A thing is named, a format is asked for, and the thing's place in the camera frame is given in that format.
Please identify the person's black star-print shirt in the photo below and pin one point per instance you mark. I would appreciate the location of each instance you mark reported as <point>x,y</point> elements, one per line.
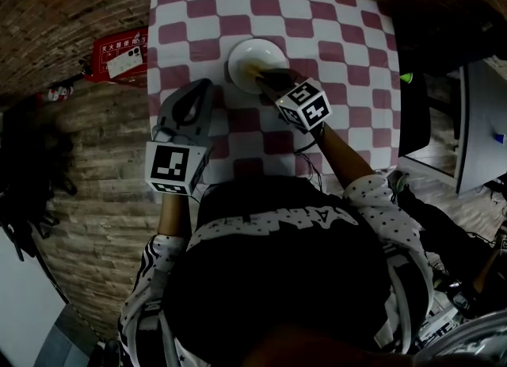
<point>277,278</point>

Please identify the grey white desk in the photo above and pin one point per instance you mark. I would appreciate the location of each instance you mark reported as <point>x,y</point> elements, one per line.
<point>481,119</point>

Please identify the black wheeled chair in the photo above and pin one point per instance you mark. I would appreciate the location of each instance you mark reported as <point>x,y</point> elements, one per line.
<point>27,183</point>

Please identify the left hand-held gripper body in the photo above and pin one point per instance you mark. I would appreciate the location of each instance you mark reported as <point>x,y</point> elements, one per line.
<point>168,167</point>

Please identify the blue cup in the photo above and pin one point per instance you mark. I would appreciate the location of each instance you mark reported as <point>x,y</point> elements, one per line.
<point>500,138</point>

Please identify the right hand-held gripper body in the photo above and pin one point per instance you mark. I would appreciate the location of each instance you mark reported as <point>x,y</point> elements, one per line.
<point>307,108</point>

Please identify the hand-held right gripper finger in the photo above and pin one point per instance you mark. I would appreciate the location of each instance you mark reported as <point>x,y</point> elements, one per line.
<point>271,92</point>
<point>288,80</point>

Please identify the white plate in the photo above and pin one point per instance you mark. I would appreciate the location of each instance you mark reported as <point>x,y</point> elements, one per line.
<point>253,53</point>

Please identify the black desk chair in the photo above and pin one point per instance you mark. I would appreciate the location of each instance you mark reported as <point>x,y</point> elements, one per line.
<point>414,119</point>

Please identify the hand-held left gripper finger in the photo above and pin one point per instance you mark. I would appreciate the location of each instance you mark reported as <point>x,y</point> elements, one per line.
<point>168,104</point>
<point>210,113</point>

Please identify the person's right forearm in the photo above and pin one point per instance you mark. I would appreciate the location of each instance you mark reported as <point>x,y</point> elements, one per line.
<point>344,155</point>

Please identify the pink white checkered tablecloth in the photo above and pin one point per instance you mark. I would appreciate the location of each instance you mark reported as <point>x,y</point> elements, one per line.
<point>253,131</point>

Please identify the white phone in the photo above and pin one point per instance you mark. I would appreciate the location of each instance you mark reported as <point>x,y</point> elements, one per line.
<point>124,62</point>

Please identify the black jacket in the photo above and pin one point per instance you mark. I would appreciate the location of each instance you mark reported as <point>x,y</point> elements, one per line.
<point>435,32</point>

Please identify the red fire extinguisher box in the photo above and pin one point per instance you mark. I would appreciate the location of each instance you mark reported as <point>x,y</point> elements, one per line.
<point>119,42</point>

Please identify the small green plastic piece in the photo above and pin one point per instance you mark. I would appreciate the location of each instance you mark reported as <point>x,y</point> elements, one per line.
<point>406,77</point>

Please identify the person's left forearm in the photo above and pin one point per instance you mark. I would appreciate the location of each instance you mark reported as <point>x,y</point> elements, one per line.
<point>174,216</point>

